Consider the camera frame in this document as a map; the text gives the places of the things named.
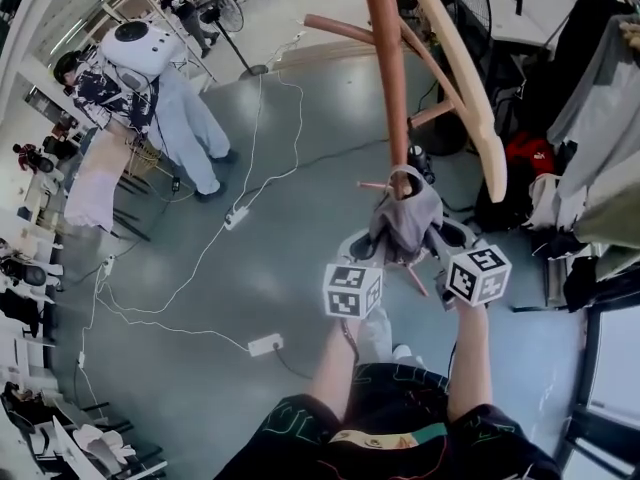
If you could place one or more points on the person's right forearm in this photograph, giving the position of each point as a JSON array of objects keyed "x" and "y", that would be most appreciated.
[{"x": 470, "y": 358}]

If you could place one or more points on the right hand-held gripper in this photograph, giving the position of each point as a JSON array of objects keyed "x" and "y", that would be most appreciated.
[{"x": 480, "y": 278}]

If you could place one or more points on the reddish-brown wooden coat rack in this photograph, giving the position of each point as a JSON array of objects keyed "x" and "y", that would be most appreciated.
[{"x": 389, "y": 68}]

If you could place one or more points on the red bag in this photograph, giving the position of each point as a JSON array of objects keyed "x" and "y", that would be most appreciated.
[{"x": 530, "y": 153}]

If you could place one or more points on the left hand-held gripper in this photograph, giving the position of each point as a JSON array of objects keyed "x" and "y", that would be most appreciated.
[{"x": 350, "y": 293}]

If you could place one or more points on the black hanging garment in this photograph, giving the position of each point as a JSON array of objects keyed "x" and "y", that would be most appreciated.
[{"x": 585, "y": 18}]

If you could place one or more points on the large black floor fan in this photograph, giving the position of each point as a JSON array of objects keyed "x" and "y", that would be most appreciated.
[{"x": 470, "y": 3}]

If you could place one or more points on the black window frame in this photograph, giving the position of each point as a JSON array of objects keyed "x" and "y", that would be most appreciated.
[{"x": 582, "y": 418}]

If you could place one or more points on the person's left forearm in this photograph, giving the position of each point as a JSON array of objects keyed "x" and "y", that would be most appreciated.
[{"x": 332, "y": 368}]

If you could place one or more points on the black drink bottle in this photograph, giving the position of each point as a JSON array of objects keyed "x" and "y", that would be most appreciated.
[{"x": 419, "y": 160}]

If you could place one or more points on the white cloth bag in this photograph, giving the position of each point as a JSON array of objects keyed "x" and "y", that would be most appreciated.
[{"x": 545, "y": 198}]

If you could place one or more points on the grey baseball cap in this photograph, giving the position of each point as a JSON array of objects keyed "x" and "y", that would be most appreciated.
[{"x": 407, "y": 218}]

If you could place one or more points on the person's light grey trouser leg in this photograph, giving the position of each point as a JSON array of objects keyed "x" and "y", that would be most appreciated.
[{"x": 375, "y": 333}]

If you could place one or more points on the black power adapter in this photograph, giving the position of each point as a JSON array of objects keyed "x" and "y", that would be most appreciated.
[{"x": 176, "y": 184}]

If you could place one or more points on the olive green garment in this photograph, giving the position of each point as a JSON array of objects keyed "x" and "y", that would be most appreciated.
[{"x": 610, "y": 218}]

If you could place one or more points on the black chair with white cloth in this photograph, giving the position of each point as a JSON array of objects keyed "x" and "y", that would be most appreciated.
[{"x": 95, "y": 443}]

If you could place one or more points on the light wooden plank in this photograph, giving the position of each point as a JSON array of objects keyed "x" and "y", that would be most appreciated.
[{"x": 480, "y": 118}]

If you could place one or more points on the table with pale cloth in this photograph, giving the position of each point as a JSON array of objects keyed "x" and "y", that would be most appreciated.
[{"x": 95, "y": 183}]

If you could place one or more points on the person's black printed shirt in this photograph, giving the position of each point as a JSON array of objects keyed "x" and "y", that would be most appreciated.
[{"x": 400, "y": 418}]

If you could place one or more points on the person's white shoe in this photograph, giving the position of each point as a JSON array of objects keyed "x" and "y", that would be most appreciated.
[{"x": 406, "y": 354}]

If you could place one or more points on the small white power strip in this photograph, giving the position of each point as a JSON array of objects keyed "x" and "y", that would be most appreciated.
[{"x": 108, "y": 264}]

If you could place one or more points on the black standing floor fan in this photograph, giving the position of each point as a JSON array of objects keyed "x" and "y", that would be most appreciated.
[{"x": 227, "y": 10}]

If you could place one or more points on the grey hanging garment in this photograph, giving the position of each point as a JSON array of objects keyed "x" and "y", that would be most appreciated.
[{"x": 595, "y": 108}]

